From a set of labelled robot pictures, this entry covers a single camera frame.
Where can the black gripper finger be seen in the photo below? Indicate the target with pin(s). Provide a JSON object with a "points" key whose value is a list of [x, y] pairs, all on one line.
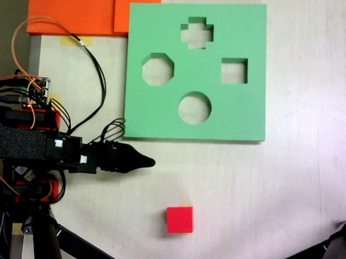
{"points": [[131, 160]]}

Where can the red square block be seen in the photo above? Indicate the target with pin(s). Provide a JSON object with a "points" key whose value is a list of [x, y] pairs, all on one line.
{"points": [[180, 220]]}

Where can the large orange foam block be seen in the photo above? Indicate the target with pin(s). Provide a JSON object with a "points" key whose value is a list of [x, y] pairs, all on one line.
{"points": [[66, 10]]}

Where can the small yellow tape piece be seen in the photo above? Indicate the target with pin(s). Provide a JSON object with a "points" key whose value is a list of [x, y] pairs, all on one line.
{"points": [[56, 97]]}

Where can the black circuit board with inductor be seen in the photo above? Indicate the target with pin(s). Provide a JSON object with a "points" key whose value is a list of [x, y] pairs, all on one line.
{"points": [[22, 170]]}

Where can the circuit board with green terminal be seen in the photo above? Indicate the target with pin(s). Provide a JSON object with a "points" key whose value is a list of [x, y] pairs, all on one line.
{"points": [[36, 93]]}

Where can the thin black tripod strut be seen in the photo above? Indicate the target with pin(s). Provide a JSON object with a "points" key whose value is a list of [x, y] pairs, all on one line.
{"points": [[296, 256], [87, 249]]}

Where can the thick black tripod leg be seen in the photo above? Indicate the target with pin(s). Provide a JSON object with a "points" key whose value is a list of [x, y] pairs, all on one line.
{"points": [[46, 241], [337, 254]]}

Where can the black USB plug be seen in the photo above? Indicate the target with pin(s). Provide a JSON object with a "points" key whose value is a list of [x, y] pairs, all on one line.
{"points": [[12, 99]]}

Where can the yellow tape under tripod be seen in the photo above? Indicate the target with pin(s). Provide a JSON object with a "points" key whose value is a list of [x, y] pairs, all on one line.
{"points": [[16, 228]]}

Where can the green shape sorter board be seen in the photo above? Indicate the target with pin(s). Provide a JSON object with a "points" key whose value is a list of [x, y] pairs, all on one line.
{"points": [[242, 124]]}

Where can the wide yellow tape strip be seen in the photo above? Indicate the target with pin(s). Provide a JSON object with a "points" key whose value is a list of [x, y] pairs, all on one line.
{"points": [[76, 41]]}

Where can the red printed base mount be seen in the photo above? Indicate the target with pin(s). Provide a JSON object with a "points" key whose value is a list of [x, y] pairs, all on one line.
{"points": [[57, 118]]}

